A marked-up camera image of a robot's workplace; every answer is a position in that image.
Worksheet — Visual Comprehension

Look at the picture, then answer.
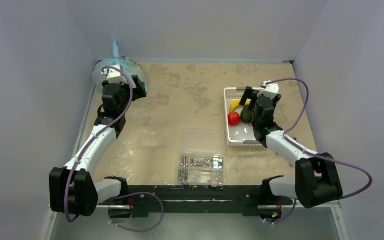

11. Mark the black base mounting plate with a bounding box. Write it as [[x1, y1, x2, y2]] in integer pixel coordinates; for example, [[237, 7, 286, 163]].
[[98, 185, 293, 218]]

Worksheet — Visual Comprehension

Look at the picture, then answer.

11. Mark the clear plastic screw box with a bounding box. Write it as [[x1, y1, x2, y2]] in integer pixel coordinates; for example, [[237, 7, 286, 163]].
[[177, 128, 225, 188]]

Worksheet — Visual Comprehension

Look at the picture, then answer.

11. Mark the yellow fake banana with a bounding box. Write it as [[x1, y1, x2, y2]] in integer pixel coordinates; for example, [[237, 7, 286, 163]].
[[229, 99, 251, 113]]

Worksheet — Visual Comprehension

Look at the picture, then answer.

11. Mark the light blue plastic bag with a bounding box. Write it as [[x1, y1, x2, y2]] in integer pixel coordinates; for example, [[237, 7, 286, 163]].
[[92, 40, 149, 93]]

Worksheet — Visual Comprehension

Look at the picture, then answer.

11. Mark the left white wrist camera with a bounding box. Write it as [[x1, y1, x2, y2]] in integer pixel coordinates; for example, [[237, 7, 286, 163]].
[[105, 69, 127, 84]]

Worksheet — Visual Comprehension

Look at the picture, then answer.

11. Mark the green fake avocado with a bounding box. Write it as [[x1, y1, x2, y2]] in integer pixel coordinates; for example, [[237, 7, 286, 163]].
[[240, 105, 253, 124]]

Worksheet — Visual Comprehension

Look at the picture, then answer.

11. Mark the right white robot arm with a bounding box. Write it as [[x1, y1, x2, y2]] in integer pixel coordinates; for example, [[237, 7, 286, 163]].
[[239, 86, 343, 209]]

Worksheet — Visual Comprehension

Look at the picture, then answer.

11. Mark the white plastic basket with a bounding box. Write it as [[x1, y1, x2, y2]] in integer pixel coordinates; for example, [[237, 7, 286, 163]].
[[223, 87, 262, 147]]

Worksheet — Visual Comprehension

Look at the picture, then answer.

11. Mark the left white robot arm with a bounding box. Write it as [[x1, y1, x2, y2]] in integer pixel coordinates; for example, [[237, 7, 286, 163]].
[[49, 75, 147, 217]]

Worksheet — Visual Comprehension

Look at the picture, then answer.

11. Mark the red fake apple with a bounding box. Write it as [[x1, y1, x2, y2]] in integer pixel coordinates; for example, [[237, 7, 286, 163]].
[[227, 111, 241, 127]]

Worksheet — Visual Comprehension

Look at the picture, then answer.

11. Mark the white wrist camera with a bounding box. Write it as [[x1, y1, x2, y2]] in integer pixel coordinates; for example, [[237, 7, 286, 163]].
[[105, 69, 127, 84], [260, 81, 280, 100]]

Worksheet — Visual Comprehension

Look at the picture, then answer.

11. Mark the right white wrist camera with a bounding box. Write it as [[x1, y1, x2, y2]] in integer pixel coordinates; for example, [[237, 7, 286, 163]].
[[260, 81, 280, 100]]

